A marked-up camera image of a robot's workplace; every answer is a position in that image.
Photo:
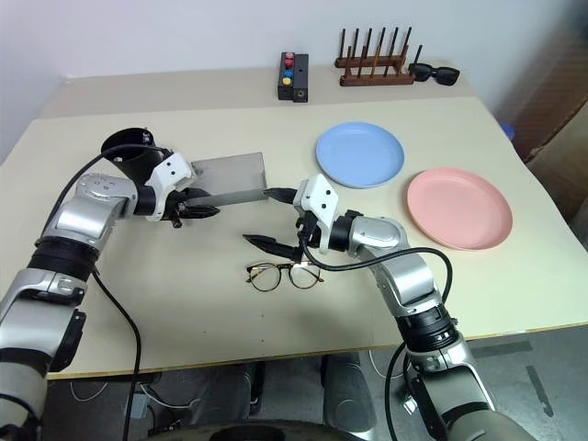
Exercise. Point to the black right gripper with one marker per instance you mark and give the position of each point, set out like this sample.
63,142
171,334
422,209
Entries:
310,229

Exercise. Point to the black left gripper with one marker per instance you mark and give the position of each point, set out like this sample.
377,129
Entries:
175,206

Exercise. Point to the grey glasses case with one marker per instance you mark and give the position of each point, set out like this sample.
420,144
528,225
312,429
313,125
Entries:
234,177

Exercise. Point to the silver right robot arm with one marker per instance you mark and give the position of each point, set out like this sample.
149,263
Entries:
390,232

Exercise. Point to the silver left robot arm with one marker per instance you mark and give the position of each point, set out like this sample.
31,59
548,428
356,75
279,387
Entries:
78,220

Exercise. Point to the black cup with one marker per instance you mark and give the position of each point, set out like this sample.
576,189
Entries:
138,161

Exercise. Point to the tortoiseshell eyeglasses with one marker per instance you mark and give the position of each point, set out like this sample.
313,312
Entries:
264,278

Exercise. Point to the blue plate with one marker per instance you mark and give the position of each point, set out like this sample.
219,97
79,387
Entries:
360,154

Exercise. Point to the black box with coloured buttons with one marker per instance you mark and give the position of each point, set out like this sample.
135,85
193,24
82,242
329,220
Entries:
294,75

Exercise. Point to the brown wooden plate rack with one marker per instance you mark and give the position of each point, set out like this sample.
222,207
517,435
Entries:
374,75

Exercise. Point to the dark rounded shape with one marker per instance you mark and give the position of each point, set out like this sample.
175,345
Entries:
239,395
344,395

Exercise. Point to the pink plate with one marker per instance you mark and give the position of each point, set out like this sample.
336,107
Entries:
459,209

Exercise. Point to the black sunglasses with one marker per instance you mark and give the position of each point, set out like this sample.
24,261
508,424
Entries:
434,73

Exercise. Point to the small blue round object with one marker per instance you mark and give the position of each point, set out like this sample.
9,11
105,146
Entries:
510,131

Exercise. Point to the brown cardboard box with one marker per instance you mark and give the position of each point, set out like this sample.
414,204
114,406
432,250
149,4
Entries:
565,174

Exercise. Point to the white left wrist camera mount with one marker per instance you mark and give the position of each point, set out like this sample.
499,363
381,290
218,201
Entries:
171,171

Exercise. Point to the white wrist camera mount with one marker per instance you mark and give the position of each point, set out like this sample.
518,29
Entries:
171,171
321,193

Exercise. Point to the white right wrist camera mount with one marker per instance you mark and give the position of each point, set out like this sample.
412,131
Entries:
321,193

